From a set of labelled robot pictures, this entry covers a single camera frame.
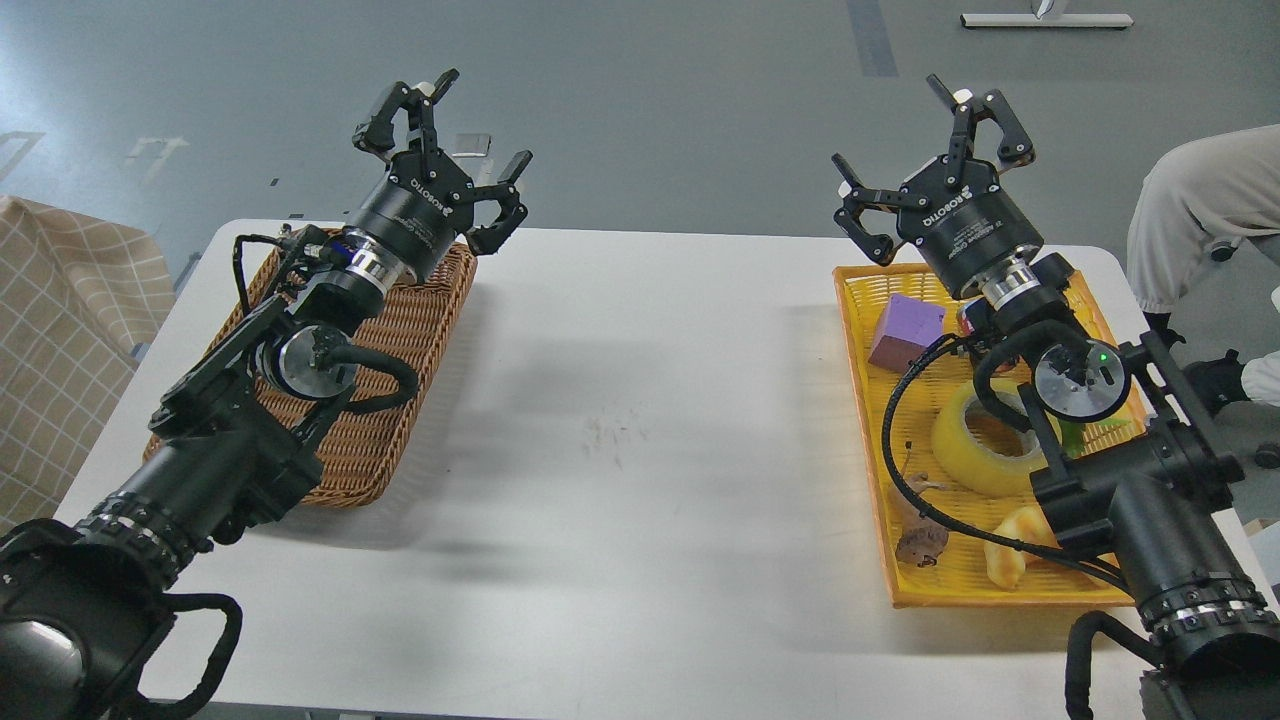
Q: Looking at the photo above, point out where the yellow tape roll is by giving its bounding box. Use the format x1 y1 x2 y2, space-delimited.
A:
931 380 1048 498

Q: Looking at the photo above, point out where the beige checkered cloth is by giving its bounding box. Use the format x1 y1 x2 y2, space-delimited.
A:
1 195 175 530

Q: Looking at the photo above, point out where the yellow plastic basket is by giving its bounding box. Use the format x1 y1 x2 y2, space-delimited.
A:
833 263 1129 609

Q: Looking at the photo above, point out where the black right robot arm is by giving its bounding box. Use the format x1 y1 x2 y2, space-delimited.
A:
832 76 1277 719

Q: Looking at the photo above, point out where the brown toy animal figure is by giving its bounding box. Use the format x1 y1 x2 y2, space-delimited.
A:
887 439 950 568

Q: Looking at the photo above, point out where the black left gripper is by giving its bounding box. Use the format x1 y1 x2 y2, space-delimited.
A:
352 69 534 281

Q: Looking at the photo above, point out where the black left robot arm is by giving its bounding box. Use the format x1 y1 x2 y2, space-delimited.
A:
3 69 532 719

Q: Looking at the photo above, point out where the purple foam cube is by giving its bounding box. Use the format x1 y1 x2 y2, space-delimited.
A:
867 293 946 374

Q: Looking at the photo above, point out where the white stand base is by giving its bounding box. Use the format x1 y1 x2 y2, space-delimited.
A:
959 1 1134 29

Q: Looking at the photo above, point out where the toy croissant bread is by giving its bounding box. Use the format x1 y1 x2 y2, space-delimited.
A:
983 503 1076 591

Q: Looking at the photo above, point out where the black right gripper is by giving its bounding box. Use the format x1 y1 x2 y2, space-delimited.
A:
831 74 1044 301

